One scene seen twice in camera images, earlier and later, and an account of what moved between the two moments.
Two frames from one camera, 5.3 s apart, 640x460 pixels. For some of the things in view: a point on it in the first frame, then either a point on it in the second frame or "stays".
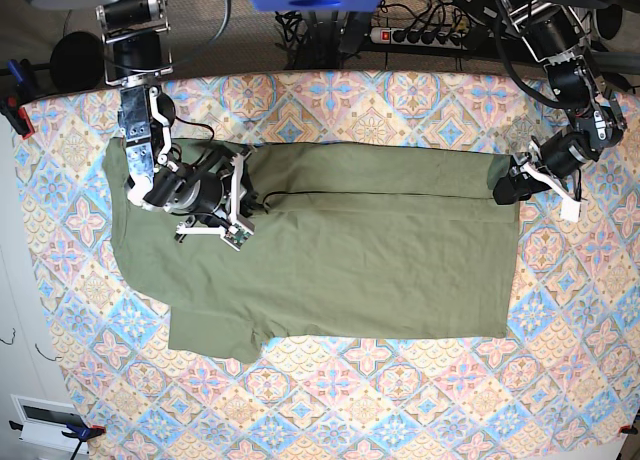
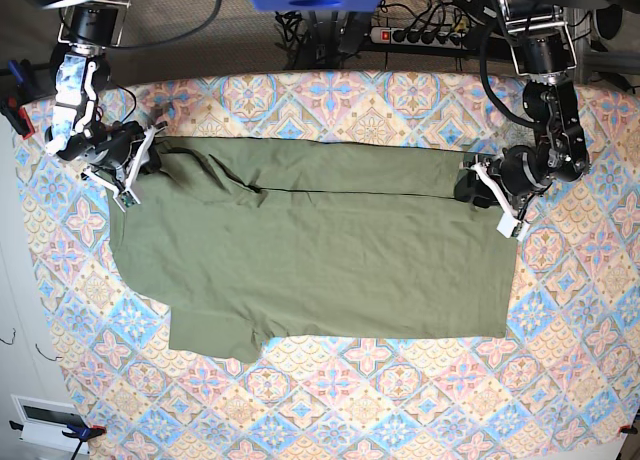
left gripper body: x=200 y=189 -> x=110 y=152
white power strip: x=437 y=38 stays
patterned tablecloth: x=564 y=384 stays
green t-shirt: x=354 y=240 stays
